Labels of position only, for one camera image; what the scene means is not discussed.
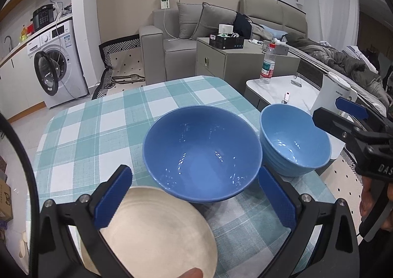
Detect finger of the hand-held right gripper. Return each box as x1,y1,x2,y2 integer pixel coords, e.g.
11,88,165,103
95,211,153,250
336,97,391,135
312,107,373,149

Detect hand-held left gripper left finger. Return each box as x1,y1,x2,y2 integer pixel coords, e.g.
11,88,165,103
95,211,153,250
38,165,133,278

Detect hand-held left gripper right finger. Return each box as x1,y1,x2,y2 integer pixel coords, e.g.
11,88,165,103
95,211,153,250
258,166,360,278

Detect ribbed deep blue bowl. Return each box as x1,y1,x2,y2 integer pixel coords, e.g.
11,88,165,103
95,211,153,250
259,104,332,178

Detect beige round plate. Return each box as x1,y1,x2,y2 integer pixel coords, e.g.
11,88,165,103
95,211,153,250
80,187,218,278

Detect wide blue bowl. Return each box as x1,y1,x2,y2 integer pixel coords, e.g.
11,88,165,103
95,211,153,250
143,105,263,204

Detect person's right hand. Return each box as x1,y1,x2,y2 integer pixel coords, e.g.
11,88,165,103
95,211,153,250
359,185,393,231

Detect person's left hand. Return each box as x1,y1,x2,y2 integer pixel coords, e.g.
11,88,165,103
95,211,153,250
170,266,204,278

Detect white electric kettle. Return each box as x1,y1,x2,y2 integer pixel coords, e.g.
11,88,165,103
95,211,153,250
309,72,359,160

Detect white diamond-patterned floor mat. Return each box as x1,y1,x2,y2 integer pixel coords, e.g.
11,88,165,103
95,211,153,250
91,35,146,100
318,143,369,235

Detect grey quilt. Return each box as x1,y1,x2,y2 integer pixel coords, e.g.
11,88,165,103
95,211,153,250
285,32,390,103

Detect white side table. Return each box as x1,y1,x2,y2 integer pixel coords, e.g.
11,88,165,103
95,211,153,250
245,75,326,116

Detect clear water bottle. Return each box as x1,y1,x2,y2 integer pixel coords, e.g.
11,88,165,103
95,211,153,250
259,43,277,85

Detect beige slipper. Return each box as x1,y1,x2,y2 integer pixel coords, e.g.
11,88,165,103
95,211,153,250
18,232,27,258

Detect printed cardboard box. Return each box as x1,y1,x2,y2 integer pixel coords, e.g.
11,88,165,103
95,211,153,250
0,178,13,223

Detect beige upholstered bed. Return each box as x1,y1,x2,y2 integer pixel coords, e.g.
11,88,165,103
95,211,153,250
239,0,393,119

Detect grey bedside cabinet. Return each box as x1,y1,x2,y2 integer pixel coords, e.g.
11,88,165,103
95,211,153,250
196,37,301,94

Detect black box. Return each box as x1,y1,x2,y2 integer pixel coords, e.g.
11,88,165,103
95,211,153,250
209,34,245,50

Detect dark jacket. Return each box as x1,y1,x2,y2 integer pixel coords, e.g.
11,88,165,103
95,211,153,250
233,13,254,39

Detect white kitchen counter cabinets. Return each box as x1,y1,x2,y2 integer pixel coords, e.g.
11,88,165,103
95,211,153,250
0,41,46,120

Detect white washing machine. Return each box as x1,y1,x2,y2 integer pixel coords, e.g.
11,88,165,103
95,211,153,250
27,18,89,109

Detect grey cushion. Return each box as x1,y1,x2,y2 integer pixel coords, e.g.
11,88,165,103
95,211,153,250
190,2,238,41
176,2,206,40

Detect grey sofa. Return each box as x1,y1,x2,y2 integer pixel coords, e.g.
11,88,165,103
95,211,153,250
139,1,246,86

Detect black pressure cooker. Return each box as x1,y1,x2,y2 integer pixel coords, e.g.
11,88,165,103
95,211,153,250
32,4,56,32

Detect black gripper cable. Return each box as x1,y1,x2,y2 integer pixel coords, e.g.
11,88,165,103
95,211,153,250
0,114,40,278

